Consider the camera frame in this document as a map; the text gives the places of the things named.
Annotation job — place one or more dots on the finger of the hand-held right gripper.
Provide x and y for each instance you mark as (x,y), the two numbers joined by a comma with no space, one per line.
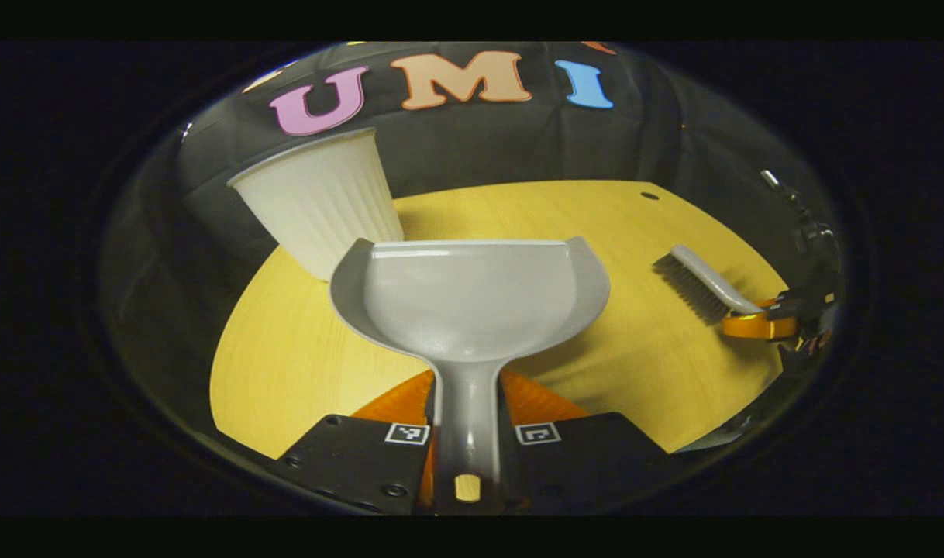
(751,327)

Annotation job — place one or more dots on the small grey broom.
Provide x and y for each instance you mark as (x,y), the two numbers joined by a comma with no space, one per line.
(708,279)

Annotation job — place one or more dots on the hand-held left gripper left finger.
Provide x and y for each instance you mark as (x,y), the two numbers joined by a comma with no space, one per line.
(348,457)

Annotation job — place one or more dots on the grey dustpan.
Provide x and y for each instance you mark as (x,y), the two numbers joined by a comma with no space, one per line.
(464,302)

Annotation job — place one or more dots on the black backdrop cloth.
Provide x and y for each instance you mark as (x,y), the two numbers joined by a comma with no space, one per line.
(472,147)

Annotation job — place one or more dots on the white ribbed garbage bin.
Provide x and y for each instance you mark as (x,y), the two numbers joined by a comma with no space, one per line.
(317,201)

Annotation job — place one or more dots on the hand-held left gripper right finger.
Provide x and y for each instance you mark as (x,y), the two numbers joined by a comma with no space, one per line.
(580,465)

